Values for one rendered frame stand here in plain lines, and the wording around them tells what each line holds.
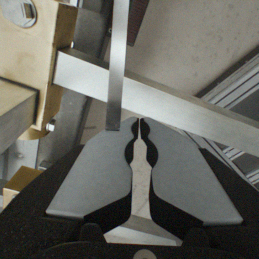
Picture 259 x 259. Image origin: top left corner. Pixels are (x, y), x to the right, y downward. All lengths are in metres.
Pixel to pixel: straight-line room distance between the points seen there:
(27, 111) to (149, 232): 0.29
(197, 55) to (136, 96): 0.91
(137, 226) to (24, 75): 0.30
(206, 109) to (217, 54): 0.92
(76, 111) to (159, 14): 0.76
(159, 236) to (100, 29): 0.36
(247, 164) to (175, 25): 0.83
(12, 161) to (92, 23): 0.46
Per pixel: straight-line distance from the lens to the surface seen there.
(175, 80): 1.07
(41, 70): 0.18
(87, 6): 0.24
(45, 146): 0.43
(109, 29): 0.31
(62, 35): 0.18
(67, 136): 0.40
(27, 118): 0.18
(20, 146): 0.58
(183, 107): 0.18
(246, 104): 1.01
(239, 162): 1.20
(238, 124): 0.21
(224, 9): 1.09
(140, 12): 0.31
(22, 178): 0.34
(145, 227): 0.37
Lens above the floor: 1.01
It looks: 60 degrees down
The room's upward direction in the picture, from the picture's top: 175 degrees counter-clockwise
